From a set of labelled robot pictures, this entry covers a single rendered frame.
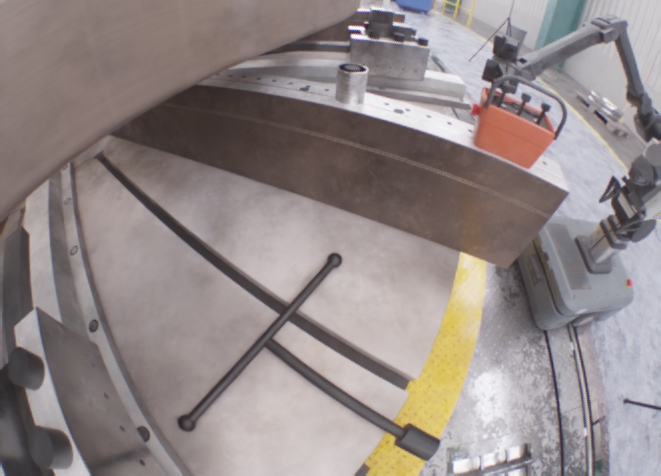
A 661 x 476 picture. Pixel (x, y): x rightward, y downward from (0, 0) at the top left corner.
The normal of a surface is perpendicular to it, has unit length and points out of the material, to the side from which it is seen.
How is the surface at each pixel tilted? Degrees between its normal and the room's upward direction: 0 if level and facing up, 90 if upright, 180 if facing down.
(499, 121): 97
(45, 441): 0
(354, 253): 0
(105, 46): 90
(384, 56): 90
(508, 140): 97
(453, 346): 0
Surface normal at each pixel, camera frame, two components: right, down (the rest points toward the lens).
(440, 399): 0.05, -0.62
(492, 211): -0.39, 0.71
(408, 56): -0.01, 0.78
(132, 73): 0.82, 0.46
